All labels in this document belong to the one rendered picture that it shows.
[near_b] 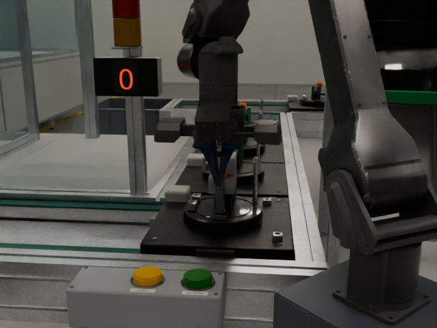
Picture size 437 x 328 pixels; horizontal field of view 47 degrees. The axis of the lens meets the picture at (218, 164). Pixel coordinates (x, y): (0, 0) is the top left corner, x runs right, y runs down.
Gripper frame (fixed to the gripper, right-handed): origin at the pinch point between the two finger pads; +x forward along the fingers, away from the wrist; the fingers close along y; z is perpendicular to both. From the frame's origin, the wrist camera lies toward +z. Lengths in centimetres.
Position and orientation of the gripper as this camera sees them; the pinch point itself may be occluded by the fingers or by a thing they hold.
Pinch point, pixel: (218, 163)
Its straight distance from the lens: 77.7
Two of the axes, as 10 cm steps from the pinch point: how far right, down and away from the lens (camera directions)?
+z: -1.0, 2.6, -9.6
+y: 9.9, 0.3, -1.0
